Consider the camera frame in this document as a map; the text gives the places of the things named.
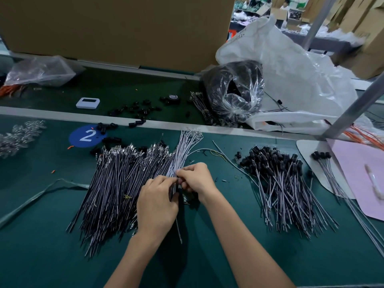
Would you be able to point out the person's left hand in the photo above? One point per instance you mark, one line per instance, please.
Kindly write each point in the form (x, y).
(156, 207)

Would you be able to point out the person's right hand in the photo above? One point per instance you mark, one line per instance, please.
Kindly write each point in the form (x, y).
(198, 181)

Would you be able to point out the black plastic caps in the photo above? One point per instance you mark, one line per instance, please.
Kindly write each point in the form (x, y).
(138, 111)

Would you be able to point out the person's right forearm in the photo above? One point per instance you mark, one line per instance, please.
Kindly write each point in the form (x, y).
(246, 249)

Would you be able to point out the person's left forearm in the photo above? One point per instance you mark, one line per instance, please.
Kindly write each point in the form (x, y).
(132, 264)

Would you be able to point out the clear bag with black contents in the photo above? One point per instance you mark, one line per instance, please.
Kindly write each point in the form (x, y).
(234, 91)

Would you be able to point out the blue round number sticker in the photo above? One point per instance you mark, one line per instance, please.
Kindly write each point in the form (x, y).
(87, 136)

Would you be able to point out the clear plastic strip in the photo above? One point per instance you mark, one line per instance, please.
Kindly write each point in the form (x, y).
(39, 198)

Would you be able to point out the small white timer device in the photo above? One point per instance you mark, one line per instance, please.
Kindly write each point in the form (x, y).
(87, 103)

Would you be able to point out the large white plastic sack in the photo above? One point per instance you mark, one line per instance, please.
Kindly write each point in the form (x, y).
(294, 72)

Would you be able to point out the pink paper sheet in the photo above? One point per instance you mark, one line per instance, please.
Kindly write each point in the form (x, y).
(363, 180)

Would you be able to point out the brown cardboard panel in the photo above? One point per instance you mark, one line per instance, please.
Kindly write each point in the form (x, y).
(120, 30)

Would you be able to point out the crumpled clear plastic bag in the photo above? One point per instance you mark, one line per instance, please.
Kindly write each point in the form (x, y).
(42, 70)

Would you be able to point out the stack of cardboard boxes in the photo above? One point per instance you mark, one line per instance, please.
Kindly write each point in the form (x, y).
(369, 33)

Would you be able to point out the grey metal frame post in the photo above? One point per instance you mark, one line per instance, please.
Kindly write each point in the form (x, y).
(321, 21)
(357, 111)

